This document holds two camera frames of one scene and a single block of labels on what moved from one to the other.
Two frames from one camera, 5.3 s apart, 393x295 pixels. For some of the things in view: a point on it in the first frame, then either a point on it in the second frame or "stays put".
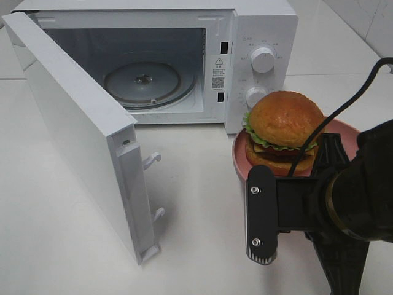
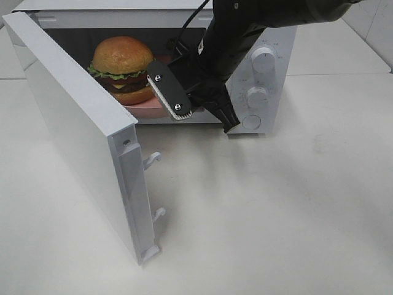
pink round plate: [350, 139] -> [152, 108]
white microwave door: [102, 131] stays put
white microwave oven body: [179, 62] stays put
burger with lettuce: [278, 125] -> [120, 64]
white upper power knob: [263, 59] stays put
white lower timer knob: [253, 95] stays put
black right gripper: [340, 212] -> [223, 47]
